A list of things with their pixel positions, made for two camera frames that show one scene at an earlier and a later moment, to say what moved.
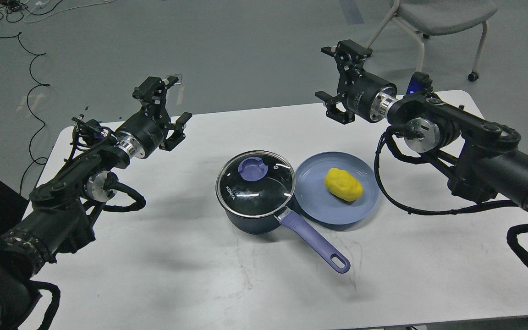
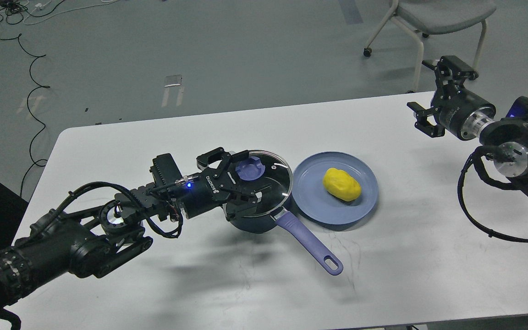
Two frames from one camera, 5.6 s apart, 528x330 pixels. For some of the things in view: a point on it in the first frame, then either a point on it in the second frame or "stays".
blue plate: x=316 y=201 stays
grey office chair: x=431 y=17 stays
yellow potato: x=341 y=184 stays
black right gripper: x=363 y=94 to x=464 y=114
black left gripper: x=143 y=135 to x=211 y=189
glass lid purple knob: x=253 y=169 stays
